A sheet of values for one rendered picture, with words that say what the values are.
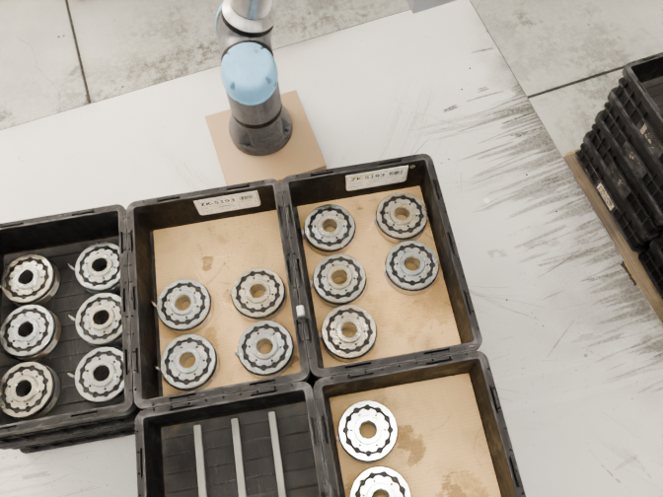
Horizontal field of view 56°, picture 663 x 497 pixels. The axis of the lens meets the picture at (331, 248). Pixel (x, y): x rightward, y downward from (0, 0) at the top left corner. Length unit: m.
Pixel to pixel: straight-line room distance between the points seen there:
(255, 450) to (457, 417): 0.36
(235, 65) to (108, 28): 1.60
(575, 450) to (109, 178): 1.18
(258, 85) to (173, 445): 0.72
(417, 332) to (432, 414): 0.15
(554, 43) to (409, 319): 1.77
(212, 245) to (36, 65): 1.75
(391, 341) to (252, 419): 0.29
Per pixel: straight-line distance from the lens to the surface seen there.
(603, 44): 2.83
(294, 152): 1.50
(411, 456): 1.16
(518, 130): 1.60
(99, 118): 1.71
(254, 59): 1.37
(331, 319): 1.18
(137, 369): 1.16
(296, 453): 1.16
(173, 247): 1.32
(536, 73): 2.66
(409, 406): 1.17
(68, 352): 1.31
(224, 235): 1.30
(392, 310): 1.22
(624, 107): 2.00
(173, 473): 1.20
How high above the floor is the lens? 1.98
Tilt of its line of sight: 66 degrees down
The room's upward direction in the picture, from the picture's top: 5 degrees counter-clockwise
